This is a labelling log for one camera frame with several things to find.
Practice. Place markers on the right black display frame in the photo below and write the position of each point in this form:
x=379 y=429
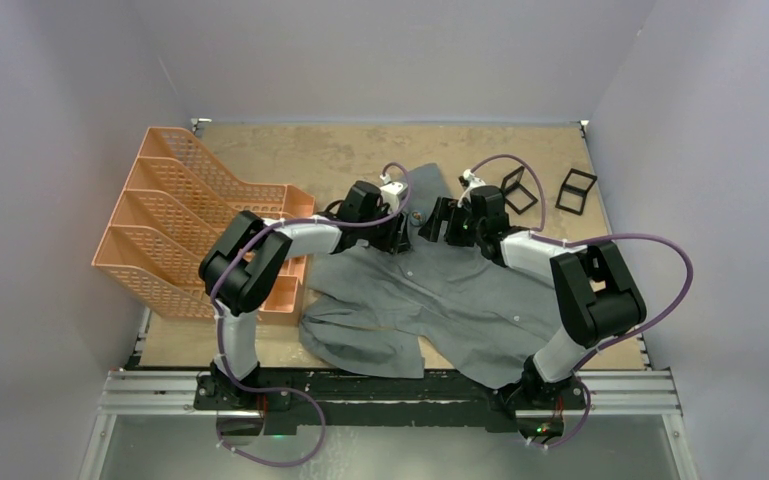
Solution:
x=577 y=183

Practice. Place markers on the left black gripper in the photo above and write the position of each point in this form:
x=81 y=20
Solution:
x=396 y=240

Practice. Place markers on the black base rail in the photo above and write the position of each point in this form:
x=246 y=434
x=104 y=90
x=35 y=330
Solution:
x=287 y=398

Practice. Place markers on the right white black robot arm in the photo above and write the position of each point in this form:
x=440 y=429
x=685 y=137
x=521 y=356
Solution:
x=596 y=294

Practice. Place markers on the black display frame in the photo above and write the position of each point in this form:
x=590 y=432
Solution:
x=516 y=195
x=577 y=183

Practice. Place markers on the orange plastic file organizer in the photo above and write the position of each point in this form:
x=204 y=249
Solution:
x=176 y=202

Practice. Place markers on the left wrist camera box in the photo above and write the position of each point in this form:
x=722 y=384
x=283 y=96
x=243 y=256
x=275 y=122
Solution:
x=392 y=194

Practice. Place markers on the left black display frame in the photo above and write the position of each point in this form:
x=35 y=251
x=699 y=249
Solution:
x=516 y=195

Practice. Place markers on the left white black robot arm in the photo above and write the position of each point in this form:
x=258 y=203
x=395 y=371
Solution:
x=242 y=267

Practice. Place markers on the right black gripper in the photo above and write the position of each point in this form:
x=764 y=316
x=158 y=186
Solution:
x=446 y=209

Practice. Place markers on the grey button-up shirt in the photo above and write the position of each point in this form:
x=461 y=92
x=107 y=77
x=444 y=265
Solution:
x=374 y=307

